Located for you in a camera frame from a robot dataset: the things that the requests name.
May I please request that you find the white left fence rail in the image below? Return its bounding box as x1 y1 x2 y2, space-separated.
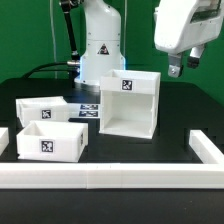
0 127 9 155

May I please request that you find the white drawer cabinet box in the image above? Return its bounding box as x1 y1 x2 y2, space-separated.
99 70 161 139

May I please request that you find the white front drawer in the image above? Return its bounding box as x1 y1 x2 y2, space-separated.
17 121 88 162

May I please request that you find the white front fence rail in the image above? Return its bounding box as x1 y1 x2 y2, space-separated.
0 163 224 189

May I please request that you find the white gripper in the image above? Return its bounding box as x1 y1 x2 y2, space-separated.
154 0 223 78

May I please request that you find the white right fence rail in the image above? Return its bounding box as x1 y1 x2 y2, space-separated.
189 130 224 165

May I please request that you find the white fence rail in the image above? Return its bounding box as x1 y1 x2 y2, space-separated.
189 130 224 165
0 127 9 155
0 163 224 189

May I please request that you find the white marker sheet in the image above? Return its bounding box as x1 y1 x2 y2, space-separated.
68 103 100 118

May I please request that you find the black camera pole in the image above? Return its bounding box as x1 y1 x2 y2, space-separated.
59 0 80 60

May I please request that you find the white drawer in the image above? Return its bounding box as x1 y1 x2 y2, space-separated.
16 96 69 127
17 121 88 162

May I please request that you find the black cable bundle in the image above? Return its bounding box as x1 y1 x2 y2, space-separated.
21 61 82 80

